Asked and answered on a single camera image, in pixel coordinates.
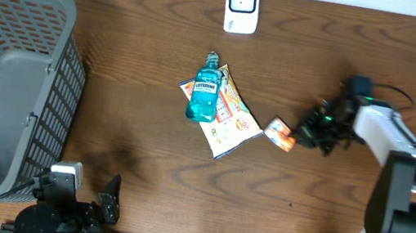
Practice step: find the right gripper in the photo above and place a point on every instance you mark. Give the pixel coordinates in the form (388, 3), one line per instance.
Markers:
(304, 137)

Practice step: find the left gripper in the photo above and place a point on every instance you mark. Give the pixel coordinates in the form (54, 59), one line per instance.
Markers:
(109, 201)

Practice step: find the small orange packet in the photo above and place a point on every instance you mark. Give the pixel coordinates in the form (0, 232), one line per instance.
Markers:
(280, 134)

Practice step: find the cream snack bag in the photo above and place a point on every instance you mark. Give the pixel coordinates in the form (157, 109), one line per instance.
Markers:
(234, 123)

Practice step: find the blue mouthwash bottle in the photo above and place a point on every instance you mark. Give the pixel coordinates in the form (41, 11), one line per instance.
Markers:
(202, 106)

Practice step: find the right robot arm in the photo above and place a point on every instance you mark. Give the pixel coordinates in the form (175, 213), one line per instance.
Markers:
(377, 124)

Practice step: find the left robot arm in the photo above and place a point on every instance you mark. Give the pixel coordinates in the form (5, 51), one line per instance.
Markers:
(43, 218)

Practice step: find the white barcode scanner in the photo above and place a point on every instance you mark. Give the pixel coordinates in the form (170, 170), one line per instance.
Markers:
(241, 16)

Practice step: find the grey plastic shopping basket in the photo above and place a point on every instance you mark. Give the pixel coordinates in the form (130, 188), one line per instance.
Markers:
(41, 83)

